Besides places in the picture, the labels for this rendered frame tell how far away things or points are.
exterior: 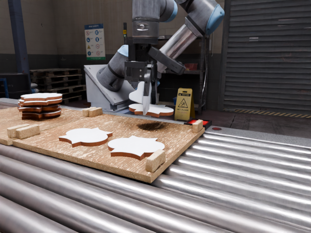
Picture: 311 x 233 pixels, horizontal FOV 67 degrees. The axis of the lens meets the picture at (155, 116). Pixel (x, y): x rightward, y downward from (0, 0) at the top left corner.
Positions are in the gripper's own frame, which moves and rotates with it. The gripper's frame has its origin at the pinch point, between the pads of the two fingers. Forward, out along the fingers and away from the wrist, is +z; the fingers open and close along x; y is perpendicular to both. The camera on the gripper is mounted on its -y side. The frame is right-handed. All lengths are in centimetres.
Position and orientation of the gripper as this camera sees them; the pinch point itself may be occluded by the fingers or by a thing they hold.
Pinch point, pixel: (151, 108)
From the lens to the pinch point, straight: 70.6
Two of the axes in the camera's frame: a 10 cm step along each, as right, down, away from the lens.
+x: -2.0, 2.5, -9.5
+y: -9.8, -0.8, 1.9
